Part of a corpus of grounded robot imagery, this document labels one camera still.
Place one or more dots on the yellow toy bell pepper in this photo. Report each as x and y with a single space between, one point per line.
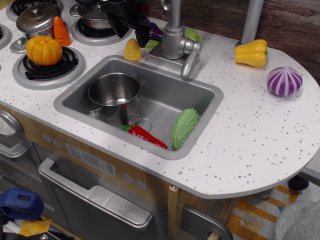
253 53

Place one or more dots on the yellow toy corn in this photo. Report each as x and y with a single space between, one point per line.
132 51

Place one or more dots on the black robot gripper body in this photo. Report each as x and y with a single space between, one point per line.
128 12

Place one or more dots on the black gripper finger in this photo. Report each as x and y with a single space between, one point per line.
143 34
118 27

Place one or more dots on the grey oven door handle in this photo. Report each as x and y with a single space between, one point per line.
13 147

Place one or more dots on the green toy bitter gourd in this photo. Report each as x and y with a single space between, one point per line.
183 126

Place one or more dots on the silver stove knob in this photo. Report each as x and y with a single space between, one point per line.
19 46

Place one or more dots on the orange toy pumpkin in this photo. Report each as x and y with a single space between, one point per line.
44 50

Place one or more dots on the purple toy eggplant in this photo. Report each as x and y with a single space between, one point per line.
157 33

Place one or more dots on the steel pot on rear burner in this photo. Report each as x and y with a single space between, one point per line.
93 15

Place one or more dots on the green toy plate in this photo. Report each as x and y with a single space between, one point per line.
189 33

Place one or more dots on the steel pot in sink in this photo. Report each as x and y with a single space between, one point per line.
115 98

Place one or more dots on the lidded steel pot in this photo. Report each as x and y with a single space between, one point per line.
38 20

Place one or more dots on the red toy chili pepper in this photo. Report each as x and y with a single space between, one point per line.
141 133

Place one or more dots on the grey toy sink basin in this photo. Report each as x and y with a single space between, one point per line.
163 97

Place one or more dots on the orange toy carrot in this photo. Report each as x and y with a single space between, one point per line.
61 33

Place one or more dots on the front stove burner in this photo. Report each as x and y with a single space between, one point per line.
39 77

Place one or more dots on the silver toy faucet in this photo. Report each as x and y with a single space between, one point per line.
176 51

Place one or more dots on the rear left stove burner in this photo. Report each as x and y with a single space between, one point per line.
18 6

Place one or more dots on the purple white striped toy onion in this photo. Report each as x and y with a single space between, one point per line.
284 81

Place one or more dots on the blue clamp tool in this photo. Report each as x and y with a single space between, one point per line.
20 204

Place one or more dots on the grey dishwasher door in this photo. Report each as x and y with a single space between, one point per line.
97 209

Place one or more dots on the grey vertical pole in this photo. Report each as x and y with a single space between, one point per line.
251 22

